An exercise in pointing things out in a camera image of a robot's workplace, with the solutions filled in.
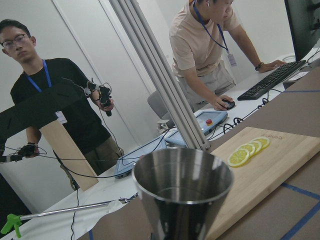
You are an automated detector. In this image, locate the bamboo cutting board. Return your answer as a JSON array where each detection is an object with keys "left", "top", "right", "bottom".
[{"left": 206, "top": 127, "right": 320, "bottom": 240}]

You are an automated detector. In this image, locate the aluminium frame post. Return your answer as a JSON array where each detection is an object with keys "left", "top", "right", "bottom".
[{"left": 110, "top": 0, "right": 211, "bottom": 151}]

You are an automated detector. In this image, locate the grey office chair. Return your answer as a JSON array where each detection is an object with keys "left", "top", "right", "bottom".
[{"left": 147, "top": 90, "right": 171, "bottom": 120}]

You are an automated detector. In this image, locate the metal rod with green handle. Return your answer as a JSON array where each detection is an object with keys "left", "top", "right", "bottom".
[{"left": 0, "top": 198, "right": 130, "bottom": 238}]

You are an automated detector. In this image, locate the person in black shirt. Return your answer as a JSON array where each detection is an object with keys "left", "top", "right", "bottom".
[{"left": 0, "top": 19, "right": 122, "bottom": 175}]

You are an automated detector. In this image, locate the black computer monitor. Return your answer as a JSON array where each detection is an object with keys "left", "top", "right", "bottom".
[{"left": 284, "top": 0, "right": 320, "bottom": 62}]

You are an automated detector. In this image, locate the steel cocktail jigger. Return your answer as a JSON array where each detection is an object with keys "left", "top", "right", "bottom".
[{"left": 132, "top": 148, "right": 234, "bottom": 240}]

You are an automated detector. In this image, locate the right blue teach pendant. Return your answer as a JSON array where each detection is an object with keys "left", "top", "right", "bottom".
[{"left": 165, "top": 109, "right": 229, "bottom": 148}]

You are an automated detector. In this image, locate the black hand controller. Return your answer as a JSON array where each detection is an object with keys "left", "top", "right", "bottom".
[{"left": 98, "top": 85, "right": 111, "bottom": 108}]

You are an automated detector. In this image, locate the black keyboard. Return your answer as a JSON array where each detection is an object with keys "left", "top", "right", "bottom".
[{"left": 237, "top": 60, "right": 306, "bottom": 101}]

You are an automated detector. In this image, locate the left blue teach pendant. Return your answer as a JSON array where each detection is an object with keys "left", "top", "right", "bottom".
[{"left": 114, "top": 135, "right": 167, "bottom": 179}]

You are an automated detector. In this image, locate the black computer mouse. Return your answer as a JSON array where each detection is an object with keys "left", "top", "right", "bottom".
[{"left": 222, "top": 99, "right": 236, "bottom": 110}]

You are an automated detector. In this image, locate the back lemon slice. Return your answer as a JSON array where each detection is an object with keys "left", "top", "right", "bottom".
[{"left": 252, "top": 136, "right": 271, "bottom": 150}]

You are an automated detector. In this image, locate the blue teach pendant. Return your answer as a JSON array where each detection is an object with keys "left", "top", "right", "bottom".
[
  {"left": 165, "top": 109, "right": 229, "bottom": 148},
  {"left": 114, "top": 135, "right": 167, "bottom": 179}
]

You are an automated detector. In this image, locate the person in beige shirt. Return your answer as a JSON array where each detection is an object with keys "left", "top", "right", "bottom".
[{"left": 169, "top": 0, "right": 284, "bottom": 111}]

